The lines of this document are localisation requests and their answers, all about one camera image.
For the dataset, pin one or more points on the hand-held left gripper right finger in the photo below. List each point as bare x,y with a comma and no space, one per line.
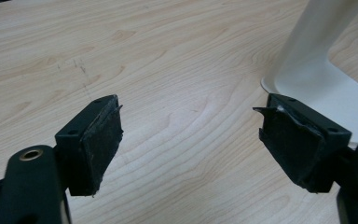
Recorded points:
298,146

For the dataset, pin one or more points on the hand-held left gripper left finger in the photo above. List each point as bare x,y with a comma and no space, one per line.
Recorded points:
87,149

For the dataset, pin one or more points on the white plastic stand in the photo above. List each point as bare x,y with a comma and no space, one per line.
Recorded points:
317,74

